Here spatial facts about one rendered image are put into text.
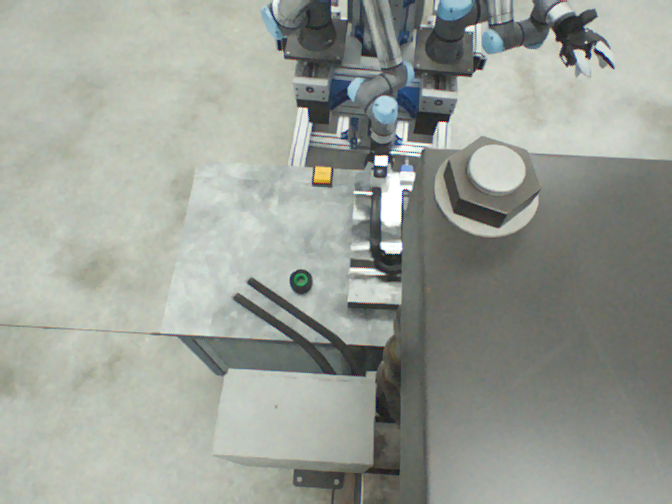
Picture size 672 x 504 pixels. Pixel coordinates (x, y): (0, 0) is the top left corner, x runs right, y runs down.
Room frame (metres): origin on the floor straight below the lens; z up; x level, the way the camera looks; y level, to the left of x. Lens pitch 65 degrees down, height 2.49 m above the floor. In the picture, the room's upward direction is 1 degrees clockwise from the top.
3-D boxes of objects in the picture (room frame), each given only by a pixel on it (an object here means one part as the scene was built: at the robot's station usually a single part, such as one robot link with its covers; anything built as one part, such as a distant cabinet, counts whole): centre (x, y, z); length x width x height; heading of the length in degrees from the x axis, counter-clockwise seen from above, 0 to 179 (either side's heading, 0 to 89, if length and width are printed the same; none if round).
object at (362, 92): (1.17, -0.08, 1.21); 0.11 x 0.11 x 0.08; 38
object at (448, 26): (1.55, -0.39, 1.20); 0.13 x 0.12 x 0.14; 112
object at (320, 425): (0.13, 0.08, 0.74); 0.31 x 0.22 x 1.47; 88
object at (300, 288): (0.67, 0.14, 0.82); 0.08 x 0.08 x 0.04
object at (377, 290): (0.83, -0.16, 0.87); 0.50 x 0.26 x 0.14; 178
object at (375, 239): (0.84, -0.18, 0.92); 0.35 x 0.16 x 0.09; 178
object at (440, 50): (1.55, -0.38, 1.09); 0.15 x 0.15 x 0.10
